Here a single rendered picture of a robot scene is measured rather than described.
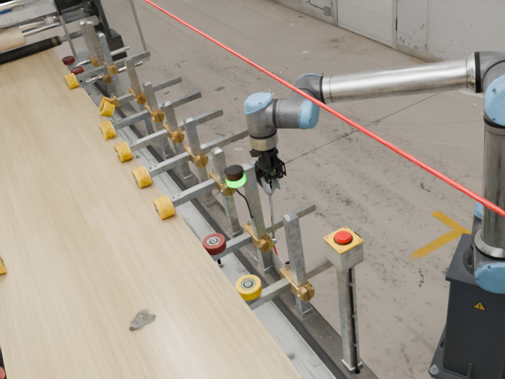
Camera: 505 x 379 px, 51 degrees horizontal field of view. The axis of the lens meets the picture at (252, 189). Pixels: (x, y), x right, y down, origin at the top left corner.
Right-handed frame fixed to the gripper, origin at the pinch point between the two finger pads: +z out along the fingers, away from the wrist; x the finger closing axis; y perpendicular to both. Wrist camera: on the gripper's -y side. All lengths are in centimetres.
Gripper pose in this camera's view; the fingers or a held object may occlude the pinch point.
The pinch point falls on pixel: (270, 190)
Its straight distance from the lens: 183.5
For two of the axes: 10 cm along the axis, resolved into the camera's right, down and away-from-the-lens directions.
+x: 8.6, -4.0, 3.1
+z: 1.5, 7.9, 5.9
